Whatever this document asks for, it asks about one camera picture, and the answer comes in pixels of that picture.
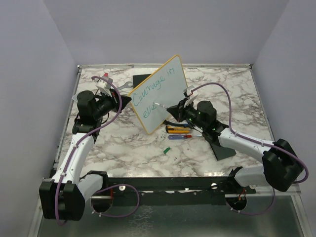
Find small black network switch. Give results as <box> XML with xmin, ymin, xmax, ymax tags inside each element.
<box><xmin>210</xmin><ymin>144</ymin><xmax>236</xmax><ymax>161</ymax></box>

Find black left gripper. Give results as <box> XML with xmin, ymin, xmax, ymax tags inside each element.
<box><xmin>93</xmin><ymin>88</ymin><xmax>132</xmax><ymax>119</ymax></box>

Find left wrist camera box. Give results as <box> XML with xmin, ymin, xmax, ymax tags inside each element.
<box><xmin>96</xmin><ymin>76</ymin><xmax>113</xmax><ymax>96</ymax></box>

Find silver open-end wrench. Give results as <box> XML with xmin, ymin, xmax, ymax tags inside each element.
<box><xmin>117</xmin><ymin>81</ymin><xmax>133</xmax><ymax>90</ymax></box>

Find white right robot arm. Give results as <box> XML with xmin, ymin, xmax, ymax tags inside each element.
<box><xmin>167</xmin><ymin>99</ymin><xmax>304</xmax><ymax>193</ymax></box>

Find white green whiteboard marker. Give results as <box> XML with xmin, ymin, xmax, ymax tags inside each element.
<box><xmin>154</xmin><ymin>102</ymin><xmax>168</xmax><ymax>109</ymax></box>

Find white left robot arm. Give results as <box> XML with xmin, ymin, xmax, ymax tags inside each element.
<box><xmin>39</xmin><ymin>89</ymin><xmax>131</xmax><ymax>221</ymax></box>

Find small white square device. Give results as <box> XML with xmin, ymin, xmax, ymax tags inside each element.
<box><xmin>72</xmin><ymin>94</ymin><xmax>78</xmax><ymax>103</ymax></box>

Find blue handled cutting pliers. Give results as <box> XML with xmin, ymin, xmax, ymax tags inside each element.
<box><xmin>163</xmin><ymin>120</ymin><xmax>189</xmax><ymax>128</ymax></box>

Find yellow framed whiteboard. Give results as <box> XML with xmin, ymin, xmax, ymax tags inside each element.
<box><xmin>128</xmin><ymin>55</ymin><xmax>188</xmax><ymax>134</ymax></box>

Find blue red screwdriver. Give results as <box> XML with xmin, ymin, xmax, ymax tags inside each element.
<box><xmin>168</xmin><ymin>134</ymin><xmax>202</xmax><ymax>140</ymax></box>

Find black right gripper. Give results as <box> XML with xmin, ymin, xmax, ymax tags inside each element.
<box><xmin>168</xmin><ymin>97</ymin><xmax>206</xmax><ymax>130</ymax></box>

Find large black network switch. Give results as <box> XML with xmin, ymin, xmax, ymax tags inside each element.
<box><xmin>132</xmin><ymin>74</ymin><xmax>151</xmax><ymax>88</ymax></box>

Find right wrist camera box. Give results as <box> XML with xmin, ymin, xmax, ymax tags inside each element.
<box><xmin>183</xmin><ymin>86</ymin><xmax>194</xmax><ymax>97</ymax></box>

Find yellow utility knife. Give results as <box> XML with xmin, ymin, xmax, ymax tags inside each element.
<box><xmin>165</xmin><ymin>126</ymin><xmax>191</xmax><ymax>134</ymax></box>

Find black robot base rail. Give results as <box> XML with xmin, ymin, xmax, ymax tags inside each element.
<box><xmin>79</xmin><ymin>174</ymin><xmax>254</xmax><ymax>207</ymax></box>

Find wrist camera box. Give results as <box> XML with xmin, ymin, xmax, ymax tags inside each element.
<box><xmin>183</xmin><ymin>86</ymin><xmax>194</xmax><ymax>97</ymax></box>
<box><xmin>96</xmin><ymin>76</ymin><xmax>113</xmax><ymax>96</ymax></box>

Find green marker cap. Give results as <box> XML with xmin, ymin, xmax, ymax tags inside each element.
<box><xmin>163</xmin><ymin>147</ymin><xmax>171</xmax><ymax>154</ymax></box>

